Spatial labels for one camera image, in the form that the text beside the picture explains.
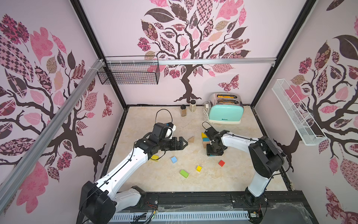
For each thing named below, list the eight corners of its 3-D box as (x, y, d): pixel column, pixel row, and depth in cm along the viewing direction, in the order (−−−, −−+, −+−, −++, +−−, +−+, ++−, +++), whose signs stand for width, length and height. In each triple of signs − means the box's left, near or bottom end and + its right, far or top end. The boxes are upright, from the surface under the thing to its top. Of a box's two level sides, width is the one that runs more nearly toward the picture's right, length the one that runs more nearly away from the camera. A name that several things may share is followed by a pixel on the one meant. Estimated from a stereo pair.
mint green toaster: (208, 125, 110) (212, 109, 95) (205, 108, 122) (208, 92, 108) (238, 125, 110) (246, 109, 95) (232, 108, 122) (238, 91, 108)
